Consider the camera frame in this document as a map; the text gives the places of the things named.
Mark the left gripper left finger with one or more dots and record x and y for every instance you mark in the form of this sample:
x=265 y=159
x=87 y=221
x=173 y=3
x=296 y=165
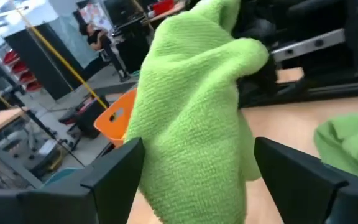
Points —
x=57 y=202

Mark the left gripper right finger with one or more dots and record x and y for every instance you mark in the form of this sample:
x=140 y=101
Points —
x=306 y=193

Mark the green microfiber towel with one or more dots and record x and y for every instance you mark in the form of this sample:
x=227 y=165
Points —
x=191 y=124
x=350 y=143

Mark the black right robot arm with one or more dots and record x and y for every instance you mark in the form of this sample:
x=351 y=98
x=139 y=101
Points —
x=322 y=15

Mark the orange plastic basket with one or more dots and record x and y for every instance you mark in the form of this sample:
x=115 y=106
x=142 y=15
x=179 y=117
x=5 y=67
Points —
x=107 y=124

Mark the red stacked bins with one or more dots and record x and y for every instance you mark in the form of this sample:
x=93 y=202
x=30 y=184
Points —
x=20 y=67

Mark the person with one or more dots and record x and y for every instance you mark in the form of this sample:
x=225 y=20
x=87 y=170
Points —
x=93 y=37

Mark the black extrusion table frame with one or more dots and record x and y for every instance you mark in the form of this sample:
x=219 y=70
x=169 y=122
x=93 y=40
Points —
x=337 y=88

